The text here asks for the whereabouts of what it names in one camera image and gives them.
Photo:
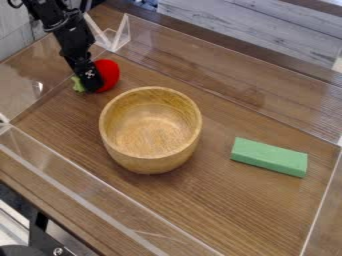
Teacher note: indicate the clear acrylic tray walls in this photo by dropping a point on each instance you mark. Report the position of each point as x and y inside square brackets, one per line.
[215, 207]

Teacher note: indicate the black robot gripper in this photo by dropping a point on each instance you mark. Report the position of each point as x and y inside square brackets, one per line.
[75, 39]

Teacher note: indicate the light wooden bowl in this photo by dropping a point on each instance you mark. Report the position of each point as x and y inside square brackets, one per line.
[150, 127]

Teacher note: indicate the green rectangular sponge block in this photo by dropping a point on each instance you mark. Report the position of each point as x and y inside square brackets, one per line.
[270, 157]

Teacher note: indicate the black table leg clamp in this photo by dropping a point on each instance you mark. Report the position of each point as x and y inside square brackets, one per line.
[42, 240]

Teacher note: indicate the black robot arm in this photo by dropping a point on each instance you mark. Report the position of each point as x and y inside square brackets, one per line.
[52, 12]

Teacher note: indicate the clear acrylic corner bracket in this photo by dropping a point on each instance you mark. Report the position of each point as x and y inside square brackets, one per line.
[108, 38]

